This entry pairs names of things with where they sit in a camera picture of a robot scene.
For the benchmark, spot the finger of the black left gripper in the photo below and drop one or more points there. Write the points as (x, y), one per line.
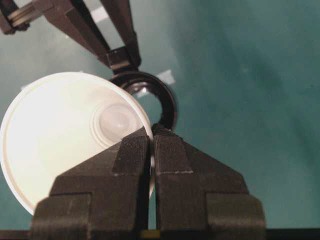
(127, 56)

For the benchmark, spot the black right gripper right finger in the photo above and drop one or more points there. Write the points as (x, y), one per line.
(199, 197)

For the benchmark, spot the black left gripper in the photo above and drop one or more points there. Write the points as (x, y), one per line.
(72, 17)

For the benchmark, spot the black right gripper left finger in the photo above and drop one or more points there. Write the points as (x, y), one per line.
(104, 198)

